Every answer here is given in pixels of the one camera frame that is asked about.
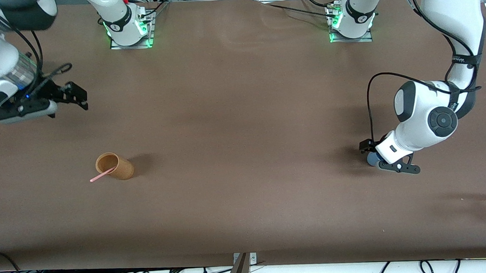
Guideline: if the brown cylindrical cup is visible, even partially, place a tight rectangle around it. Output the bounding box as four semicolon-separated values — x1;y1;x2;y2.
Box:
95;151;135;182

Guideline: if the pink chopstick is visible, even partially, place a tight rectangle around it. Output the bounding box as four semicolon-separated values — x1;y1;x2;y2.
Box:
89;167;117;183

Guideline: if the aluminium profile post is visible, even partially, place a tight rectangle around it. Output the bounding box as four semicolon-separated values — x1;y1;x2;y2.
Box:
222;253;250;273

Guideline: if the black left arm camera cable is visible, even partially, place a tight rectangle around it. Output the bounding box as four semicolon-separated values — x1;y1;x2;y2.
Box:
361;0;483;144

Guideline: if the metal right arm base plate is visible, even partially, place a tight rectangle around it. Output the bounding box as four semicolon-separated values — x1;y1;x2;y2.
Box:
108;10;156;51

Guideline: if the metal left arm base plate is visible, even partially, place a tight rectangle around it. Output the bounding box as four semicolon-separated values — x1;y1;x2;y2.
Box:
327;3;373;44

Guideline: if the metal post bracket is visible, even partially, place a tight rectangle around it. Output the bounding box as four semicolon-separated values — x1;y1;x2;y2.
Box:
233;252;258;266

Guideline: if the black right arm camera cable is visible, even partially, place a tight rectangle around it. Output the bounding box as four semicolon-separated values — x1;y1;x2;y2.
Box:
0;0;75;101

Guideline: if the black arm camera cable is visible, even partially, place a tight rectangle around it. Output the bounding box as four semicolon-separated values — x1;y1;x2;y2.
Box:
361;0;483;144
0;0;75;101

